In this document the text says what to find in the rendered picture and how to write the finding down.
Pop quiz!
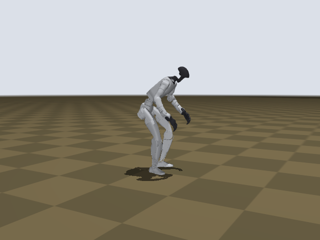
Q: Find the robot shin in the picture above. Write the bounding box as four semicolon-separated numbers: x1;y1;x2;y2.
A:
150;138;162;169
159;135;174;163

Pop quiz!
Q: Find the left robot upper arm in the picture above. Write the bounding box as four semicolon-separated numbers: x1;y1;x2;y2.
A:
167;82;177;102

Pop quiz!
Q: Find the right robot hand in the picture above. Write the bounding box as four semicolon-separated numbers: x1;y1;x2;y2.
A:
165;116;177;132

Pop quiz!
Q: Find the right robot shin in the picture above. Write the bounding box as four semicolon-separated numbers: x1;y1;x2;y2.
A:
150;138;162;169

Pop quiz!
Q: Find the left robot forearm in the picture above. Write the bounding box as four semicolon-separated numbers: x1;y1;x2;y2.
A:
171;97;184;114

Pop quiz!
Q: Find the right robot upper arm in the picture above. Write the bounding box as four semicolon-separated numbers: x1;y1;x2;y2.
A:
153;79;170;104

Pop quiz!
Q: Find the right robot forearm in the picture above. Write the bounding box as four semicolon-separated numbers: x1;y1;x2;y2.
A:
155;97;171;119

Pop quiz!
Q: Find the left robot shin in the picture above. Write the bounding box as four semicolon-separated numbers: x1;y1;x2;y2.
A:
159;135;174;163

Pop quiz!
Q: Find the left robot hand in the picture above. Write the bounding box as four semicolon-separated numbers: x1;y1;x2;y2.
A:
181;108;191;124

